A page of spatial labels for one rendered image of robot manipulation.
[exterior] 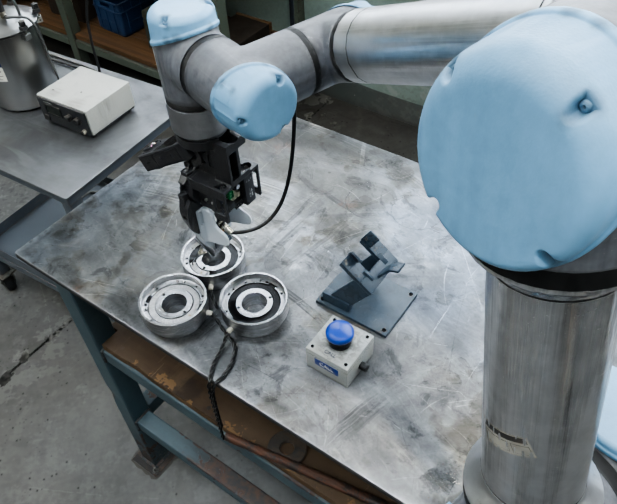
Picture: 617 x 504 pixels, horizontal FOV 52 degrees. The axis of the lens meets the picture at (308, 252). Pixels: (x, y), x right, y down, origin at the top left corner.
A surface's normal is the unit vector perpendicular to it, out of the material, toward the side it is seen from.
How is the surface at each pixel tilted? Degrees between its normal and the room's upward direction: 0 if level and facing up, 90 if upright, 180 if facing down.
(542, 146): 82
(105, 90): 0
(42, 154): 0
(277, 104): 90
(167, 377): 0
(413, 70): 109
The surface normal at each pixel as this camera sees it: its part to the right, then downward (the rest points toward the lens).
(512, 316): -0.76, 0.49
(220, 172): -0.57, 0.61
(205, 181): -0.04, -0.69
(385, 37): -0.83, 0.07
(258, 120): 0.62, 0.54
